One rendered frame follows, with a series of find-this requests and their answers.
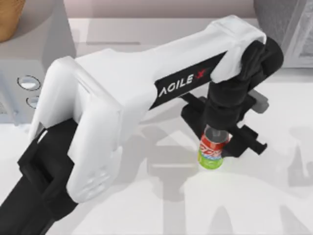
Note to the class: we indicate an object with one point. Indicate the small microwave knob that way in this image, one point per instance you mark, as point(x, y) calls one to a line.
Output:
point(33, 101)

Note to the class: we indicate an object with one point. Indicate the brown woven basket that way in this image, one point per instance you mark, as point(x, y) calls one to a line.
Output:
point(8, 19)

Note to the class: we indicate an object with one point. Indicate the pale microwave oven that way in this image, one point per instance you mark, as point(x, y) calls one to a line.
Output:
point(14, 73)

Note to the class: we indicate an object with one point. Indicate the pale grey rounded box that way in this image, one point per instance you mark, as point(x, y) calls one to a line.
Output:
point(260, 101)

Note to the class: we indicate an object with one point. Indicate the large microwave knob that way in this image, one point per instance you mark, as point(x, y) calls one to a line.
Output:
point(29, 82)

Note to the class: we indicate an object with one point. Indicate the green bottle with red label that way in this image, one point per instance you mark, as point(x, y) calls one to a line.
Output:
point(212, 153)

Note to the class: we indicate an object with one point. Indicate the grey cabinet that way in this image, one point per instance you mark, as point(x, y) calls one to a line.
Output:
point(296, 29)

